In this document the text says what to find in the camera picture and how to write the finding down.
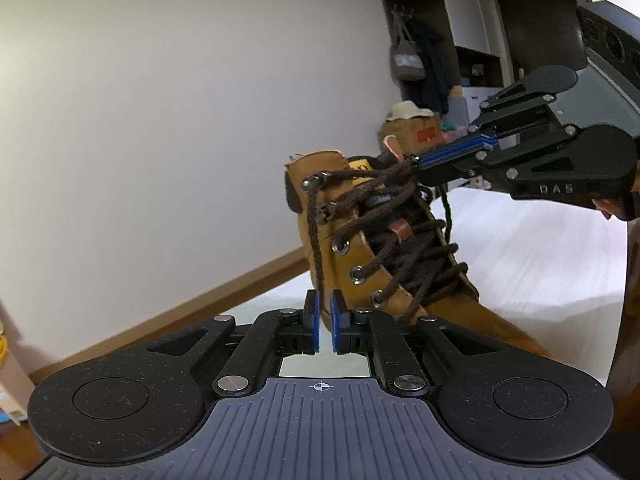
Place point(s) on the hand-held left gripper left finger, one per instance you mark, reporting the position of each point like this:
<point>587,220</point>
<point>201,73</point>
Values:
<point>315,322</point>

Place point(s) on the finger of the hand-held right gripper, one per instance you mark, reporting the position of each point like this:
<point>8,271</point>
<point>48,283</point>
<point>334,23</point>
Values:
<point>520,115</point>
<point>450,170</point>

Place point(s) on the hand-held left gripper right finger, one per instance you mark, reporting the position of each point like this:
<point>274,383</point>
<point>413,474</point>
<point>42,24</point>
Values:
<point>336,324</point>

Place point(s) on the dark brown shoelace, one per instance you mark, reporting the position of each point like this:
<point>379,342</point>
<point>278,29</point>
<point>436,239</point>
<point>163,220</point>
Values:
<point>313,240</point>

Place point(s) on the brown leather boot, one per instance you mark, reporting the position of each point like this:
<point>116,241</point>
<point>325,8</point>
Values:
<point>500,330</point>

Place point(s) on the person's right hand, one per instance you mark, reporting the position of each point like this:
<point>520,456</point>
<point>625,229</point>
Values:
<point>612,209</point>

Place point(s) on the white cabinet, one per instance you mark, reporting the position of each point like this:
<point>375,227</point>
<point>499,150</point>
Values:
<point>480,105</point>

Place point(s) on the cardboard box with red print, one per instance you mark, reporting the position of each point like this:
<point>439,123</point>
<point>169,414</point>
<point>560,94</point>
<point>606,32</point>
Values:
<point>415,135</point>

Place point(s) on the beige hat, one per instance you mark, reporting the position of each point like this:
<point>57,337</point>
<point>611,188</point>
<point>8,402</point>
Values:
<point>407,111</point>

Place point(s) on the dark wooden door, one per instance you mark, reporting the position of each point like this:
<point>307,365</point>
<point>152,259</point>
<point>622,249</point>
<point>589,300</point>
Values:
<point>540,30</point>

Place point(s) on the dark hanging coat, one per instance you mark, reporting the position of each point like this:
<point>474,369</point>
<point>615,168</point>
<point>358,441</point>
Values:
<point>435,75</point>

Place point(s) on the grey hanging bag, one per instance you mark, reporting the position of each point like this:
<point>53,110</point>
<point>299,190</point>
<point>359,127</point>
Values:
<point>407,60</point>

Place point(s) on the tall wall cabinet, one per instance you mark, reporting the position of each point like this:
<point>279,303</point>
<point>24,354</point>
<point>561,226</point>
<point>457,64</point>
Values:
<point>470,20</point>

